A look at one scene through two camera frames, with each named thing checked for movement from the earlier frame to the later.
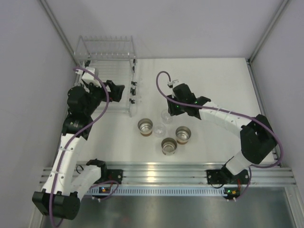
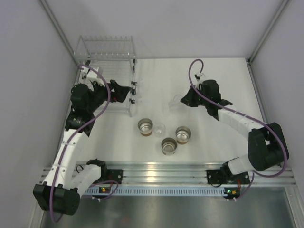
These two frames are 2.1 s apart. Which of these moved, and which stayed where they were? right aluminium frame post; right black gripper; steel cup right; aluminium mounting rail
Moved: right black gripper
Stayed: right aluminium frame post; aluminium mounting rail; steel cup right
